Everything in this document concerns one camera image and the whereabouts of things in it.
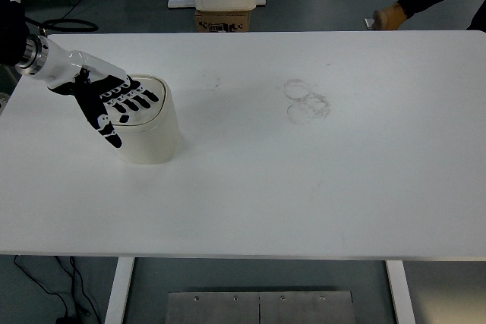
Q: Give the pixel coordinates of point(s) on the black power adapter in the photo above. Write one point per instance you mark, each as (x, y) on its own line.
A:
(64, 320)

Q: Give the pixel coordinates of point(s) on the cream lidded trash bin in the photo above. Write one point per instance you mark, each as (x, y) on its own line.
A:
(152, 138)

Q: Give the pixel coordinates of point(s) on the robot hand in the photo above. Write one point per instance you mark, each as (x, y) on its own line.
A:
(91, 98)

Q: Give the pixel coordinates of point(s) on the grey metal plate with screws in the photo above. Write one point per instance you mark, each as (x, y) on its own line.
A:
(228, 309)

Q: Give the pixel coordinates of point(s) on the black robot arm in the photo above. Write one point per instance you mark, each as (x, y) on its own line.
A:
(11, 32)

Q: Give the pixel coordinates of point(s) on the printed cardboard box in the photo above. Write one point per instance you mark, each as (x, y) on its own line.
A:
(224, 20)

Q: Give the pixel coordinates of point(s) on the white floor stand bar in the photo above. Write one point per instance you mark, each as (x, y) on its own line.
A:
(180, 3)

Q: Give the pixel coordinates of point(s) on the white table leg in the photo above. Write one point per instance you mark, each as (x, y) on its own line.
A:
(400, 293)
(119, 290)

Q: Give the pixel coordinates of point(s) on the small grey floor plate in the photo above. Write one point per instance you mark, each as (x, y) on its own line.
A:
(367, 22)

